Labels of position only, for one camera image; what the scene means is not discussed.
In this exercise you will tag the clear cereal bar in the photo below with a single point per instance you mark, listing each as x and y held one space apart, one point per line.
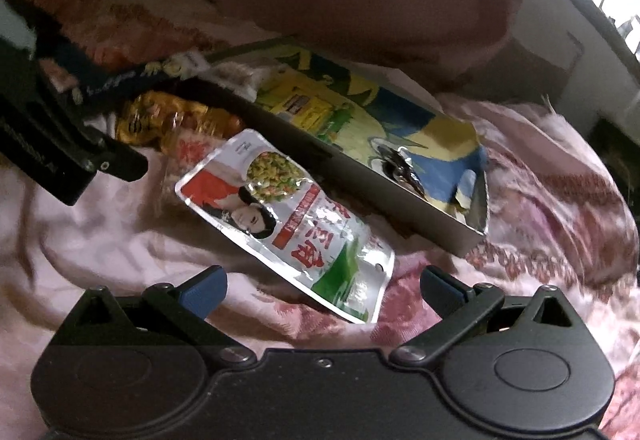
240 75

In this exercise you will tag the gold snack packet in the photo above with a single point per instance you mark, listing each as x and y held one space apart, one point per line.
160 117

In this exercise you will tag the white green snack pouch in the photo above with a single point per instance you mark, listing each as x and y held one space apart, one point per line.
300 230

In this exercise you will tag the yellow green snack packet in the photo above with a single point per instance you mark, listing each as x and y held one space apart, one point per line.
300 105

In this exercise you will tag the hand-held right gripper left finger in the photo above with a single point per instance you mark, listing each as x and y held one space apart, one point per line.
202 292

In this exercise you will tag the cartoon print shallow box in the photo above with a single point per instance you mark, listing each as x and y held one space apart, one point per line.
380 130

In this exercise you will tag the dark blue stick packet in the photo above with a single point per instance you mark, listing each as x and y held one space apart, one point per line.
135 72

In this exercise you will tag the pink floral bedsheet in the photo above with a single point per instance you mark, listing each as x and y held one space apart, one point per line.
525 200

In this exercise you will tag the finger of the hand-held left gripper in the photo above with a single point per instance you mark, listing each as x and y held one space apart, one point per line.
50 55
120 162

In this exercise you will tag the clear rice cracker packet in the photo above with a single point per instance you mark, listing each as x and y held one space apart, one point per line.
187 151

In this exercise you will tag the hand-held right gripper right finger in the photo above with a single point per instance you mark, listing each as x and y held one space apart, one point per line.
440 292

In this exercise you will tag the dark red candy wrapper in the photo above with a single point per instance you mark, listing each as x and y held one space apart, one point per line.
400 167

